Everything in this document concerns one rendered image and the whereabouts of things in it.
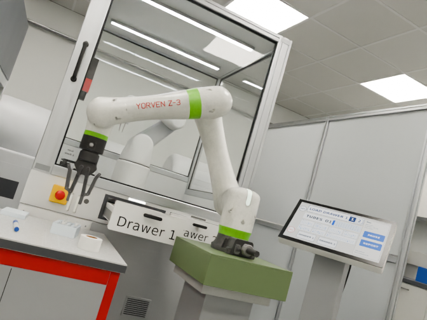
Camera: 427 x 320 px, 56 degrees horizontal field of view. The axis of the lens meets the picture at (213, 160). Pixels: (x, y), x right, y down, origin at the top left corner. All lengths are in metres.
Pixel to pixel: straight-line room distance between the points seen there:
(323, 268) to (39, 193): 1.41
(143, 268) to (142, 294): 0.12
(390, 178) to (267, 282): 1.67
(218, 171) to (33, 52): 3.83
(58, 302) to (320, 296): 1.33
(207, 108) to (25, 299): 0.85
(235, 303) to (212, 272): 0.23
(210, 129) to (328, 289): 1.04
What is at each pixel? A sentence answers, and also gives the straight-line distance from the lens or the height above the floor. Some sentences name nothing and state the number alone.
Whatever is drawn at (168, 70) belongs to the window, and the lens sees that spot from 1.98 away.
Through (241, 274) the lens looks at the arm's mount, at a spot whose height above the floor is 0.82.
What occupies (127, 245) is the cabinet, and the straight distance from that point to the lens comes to 1.90.
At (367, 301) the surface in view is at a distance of 2.86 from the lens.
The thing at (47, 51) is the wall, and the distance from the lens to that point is 5.20.
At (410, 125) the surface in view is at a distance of 2.98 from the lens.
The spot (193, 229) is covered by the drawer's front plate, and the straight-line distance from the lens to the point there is 1.95.
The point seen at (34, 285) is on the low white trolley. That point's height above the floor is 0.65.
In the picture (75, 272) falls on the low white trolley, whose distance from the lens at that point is 1.29.
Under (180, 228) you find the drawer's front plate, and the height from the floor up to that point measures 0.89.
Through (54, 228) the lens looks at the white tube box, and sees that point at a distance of 1.51.
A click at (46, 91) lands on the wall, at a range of 5.11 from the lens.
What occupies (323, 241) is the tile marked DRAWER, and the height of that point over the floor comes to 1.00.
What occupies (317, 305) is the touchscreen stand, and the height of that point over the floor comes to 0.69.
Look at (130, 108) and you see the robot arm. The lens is 1.45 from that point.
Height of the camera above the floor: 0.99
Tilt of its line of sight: 7 degrees up
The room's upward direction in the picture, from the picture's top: 16 degrees clockwise
